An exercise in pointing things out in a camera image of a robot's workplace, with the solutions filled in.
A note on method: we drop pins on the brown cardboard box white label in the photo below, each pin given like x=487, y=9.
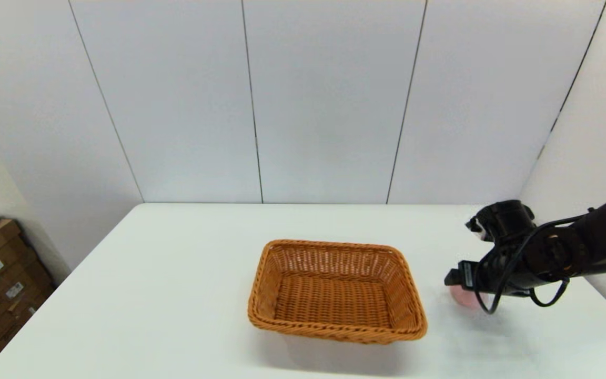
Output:
x=3, y=263

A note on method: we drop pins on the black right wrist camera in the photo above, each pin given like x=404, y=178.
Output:
x=503, y=218

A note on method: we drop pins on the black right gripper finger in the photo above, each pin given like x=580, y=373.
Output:
x=460, y=275

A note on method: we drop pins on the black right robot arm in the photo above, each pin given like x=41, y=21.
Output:
x=603, y=231

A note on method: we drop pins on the stacked cardboard boxes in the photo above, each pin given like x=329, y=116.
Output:
x=24, y=295

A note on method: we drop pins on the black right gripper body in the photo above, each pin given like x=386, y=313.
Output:
x=508, y=271

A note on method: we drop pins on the orange woven wicker basket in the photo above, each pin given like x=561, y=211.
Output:
x=334, y=295

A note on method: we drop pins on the pink peach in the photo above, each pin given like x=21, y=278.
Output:
x=463, y=299

